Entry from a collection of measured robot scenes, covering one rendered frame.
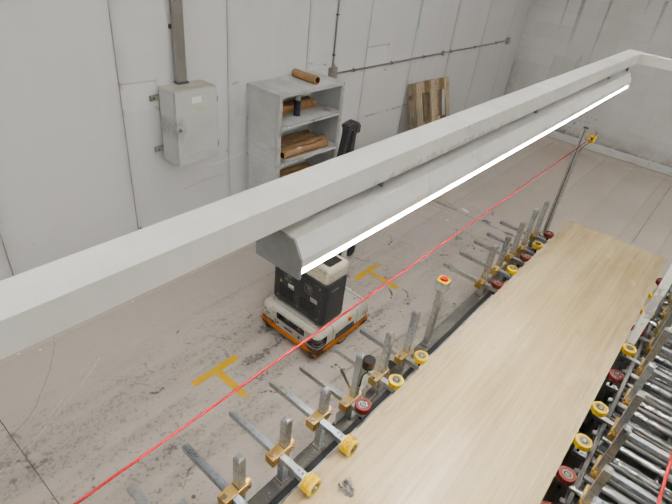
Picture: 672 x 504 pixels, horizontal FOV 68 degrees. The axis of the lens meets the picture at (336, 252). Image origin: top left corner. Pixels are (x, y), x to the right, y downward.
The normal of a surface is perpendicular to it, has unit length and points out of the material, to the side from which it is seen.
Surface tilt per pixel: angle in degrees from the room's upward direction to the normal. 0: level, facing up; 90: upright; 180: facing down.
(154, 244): 0
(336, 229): 61
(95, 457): 0
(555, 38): 90
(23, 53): 90
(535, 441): 0
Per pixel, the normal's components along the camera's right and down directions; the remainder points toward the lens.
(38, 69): 0.76, 0.43
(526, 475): 0.11, -0.83
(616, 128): -0.65, 0.36
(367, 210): 0.71, -0.03
